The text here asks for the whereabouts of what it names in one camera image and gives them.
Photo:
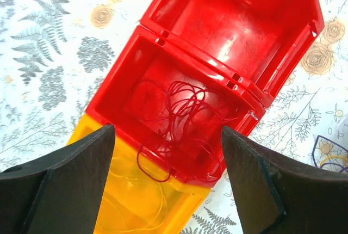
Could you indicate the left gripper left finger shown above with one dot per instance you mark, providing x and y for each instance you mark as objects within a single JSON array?
[{"x": 60, "y": 192}]

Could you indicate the red plastic bin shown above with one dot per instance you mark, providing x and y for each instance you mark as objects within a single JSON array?
[
  {"x": 257, "y": 43},
  {"x": 152, "y": 77}
]

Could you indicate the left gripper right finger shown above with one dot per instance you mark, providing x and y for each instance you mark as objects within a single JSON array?
[{"x": 277, "y": 194}]

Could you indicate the yellow plastic bin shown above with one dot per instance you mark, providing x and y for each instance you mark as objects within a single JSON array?
[{"x": 153, "y": 189}]

